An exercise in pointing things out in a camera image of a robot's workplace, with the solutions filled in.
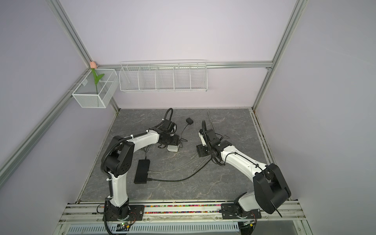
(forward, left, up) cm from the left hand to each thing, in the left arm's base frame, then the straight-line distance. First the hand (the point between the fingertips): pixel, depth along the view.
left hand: (176, 142), depth 98 cm
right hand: (-10, -17, +7) cm, 21 cm away
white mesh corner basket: (+20, +51, +29) cm, 62 cm away
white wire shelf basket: (+35, +6, +28) cm, 46 cm away
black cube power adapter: (+19, -10, -2) cm, 22 cm away
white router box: (-5, +2, +2) cm, 6 cm away
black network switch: (-19, +19, +1) cm, 27 cm away
